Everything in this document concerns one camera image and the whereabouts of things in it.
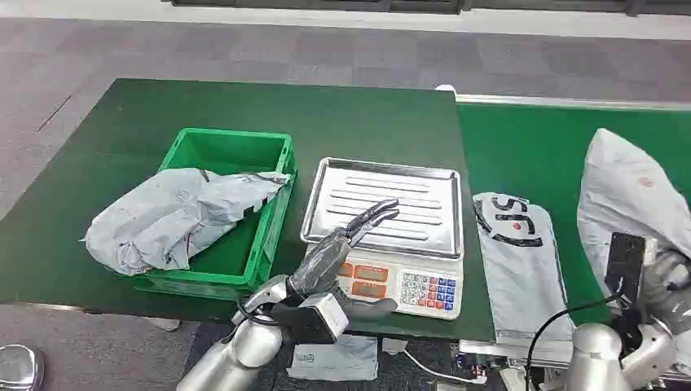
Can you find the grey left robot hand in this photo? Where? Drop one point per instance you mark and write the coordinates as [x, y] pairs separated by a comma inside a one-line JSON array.
[[321, 264]]

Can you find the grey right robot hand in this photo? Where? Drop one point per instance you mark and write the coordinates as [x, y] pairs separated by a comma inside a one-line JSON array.
[[666, 302]]

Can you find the bulky grey parcel bag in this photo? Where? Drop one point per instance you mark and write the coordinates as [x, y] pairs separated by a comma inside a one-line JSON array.
[[621, 189]]

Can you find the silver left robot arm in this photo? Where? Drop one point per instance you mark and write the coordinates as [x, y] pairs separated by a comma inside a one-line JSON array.
[[251, 345]]

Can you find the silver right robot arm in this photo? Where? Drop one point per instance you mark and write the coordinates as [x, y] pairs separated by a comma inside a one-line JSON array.
[[594, 356]]

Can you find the black handheld scanner device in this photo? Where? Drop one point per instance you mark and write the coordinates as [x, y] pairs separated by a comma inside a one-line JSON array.
[[625, 264]]

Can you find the small grey parcel with label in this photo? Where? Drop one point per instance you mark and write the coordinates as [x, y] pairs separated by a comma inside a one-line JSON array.
[[334, 359]]

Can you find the electronic scale with steel tray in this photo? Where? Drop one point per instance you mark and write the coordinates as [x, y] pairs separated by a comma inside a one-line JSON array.
[[388, 189]]

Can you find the flat grey parcel black print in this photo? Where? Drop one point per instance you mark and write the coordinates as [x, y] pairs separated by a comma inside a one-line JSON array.
[[518, 280]]

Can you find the green plastic crate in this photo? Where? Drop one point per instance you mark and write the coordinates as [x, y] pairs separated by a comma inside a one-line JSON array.
[[227, 145]]

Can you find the crumpled grey parcel bag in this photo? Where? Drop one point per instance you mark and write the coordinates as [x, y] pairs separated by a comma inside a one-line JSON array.
[[162, 216]]

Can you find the green conveyor belt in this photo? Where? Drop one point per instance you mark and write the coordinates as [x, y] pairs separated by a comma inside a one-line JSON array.
[[518, 151]]

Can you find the chrome rounded object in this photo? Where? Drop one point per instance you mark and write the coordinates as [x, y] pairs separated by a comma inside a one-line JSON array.
[[19, 368]]

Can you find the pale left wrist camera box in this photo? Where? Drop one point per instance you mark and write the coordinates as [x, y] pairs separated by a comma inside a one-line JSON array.
[[324, 318]]

